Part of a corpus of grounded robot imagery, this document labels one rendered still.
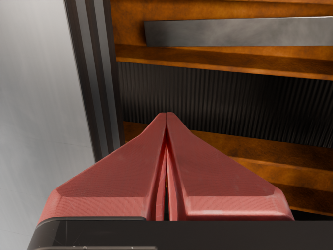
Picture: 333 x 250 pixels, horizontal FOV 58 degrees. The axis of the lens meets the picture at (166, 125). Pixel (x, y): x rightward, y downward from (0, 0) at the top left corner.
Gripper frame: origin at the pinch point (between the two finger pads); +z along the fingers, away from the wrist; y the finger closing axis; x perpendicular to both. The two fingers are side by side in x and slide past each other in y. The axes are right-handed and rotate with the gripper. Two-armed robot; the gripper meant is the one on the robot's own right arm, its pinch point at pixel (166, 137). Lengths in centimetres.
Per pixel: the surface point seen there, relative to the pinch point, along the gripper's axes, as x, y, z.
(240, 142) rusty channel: 19.1, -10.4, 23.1
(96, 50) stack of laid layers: 1.3, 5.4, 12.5
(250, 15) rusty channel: 2.1, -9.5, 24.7
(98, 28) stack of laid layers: -0.2, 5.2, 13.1
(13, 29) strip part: -0.6, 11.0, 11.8
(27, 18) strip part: -1.4, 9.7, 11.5
